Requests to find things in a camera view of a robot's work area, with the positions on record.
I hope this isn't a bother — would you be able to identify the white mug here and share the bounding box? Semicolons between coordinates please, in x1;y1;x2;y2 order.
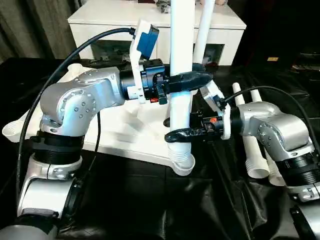
203;48;218;65

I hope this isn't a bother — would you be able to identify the white plastic table top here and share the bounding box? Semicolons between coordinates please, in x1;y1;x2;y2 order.
1;63;196;178

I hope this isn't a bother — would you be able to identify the white low cabinet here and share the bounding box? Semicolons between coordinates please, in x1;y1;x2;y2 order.
67;0;248;68

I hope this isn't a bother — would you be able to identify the black mat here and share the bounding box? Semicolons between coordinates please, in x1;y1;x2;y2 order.
0;56;320;240

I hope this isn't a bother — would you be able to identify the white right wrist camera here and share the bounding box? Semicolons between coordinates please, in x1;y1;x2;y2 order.
199;79;232;140

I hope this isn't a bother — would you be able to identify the white plastic table leg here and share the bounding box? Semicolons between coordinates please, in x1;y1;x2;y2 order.
250;89;287;188
231;82;270;180
166;0;196;174
193;0;216;66

